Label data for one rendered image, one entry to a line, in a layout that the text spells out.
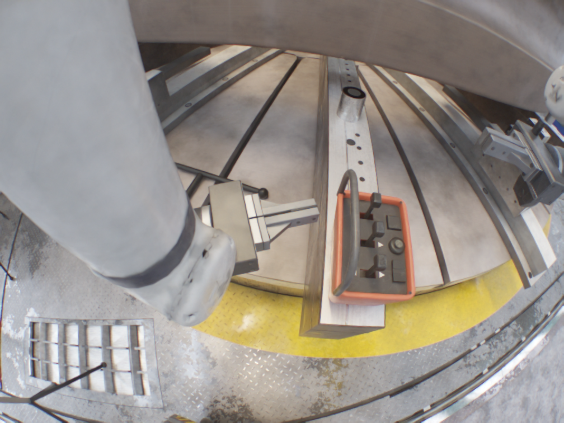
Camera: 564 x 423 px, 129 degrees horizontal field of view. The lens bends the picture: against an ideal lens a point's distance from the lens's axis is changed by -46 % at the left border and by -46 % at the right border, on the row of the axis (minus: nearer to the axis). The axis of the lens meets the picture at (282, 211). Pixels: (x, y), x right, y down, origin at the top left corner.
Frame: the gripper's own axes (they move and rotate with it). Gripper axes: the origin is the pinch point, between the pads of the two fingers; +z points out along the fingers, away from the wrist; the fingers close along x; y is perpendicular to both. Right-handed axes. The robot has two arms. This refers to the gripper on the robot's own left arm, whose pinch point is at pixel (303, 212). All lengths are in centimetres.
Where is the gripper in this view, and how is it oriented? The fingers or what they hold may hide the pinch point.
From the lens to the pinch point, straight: 37.5
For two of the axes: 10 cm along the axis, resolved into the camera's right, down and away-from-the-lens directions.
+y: 0.4, -5.3, -8.5
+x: -2.5, -8.3, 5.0
